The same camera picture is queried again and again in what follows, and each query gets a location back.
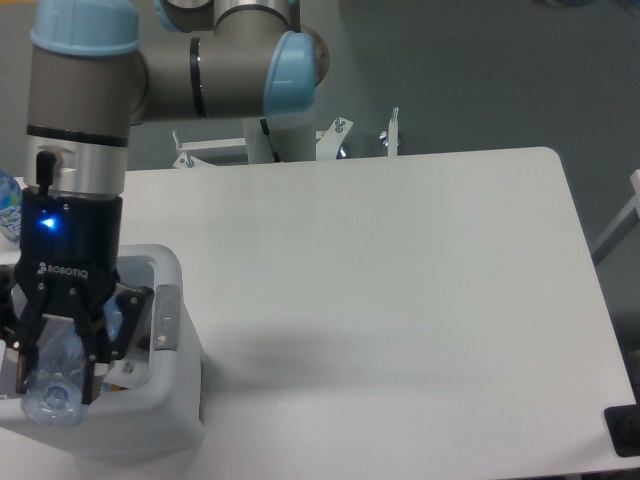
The clear plastic bottle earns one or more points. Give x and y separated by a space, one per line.
54 387

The black clamp at table corner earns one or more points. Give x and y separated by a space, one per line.
623 426

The white trash can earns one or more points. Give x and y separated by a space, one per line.
162 415

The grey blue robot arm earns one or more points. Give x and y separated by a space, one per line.
91 81

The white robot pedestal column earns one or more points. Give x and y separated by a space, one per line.
285 130

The white frame bracket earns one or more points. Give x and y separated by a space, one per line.
331 143
194 153

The white right clamp bracket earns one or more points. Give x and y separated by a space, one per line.
390 139

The white left frame bracket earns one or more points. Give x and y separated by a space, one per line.
194 153

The white middle frame bracket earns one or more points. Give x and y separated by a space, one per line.
331 143

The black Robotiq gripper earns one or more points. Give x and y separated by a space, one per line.
67 268

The blue labelled water bottle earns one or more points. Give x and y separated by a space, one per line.
11 202

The white paper bag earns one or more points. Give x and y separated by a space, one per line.
129 373

